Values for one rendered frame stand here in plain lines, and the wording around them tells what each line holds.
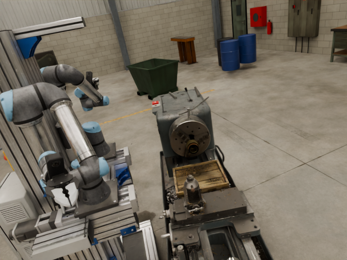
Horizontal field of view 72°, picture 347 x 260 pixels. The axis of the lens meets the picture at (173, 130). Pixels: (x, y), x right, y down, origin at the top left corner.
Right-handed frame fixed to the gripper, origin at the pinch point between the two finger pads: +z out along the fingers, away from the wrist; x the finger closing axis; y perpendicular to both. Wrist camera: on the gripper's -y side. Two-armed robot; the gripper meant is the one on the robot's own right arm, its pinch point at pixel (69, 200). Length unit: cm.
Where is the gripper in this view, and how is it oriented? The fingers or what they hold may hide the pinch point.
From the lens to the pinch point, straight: 71.1
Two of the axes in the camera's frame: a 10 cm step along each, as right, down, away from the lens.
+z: 5.7, 2.7, -7.8
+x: -8.2, 2.6, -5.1
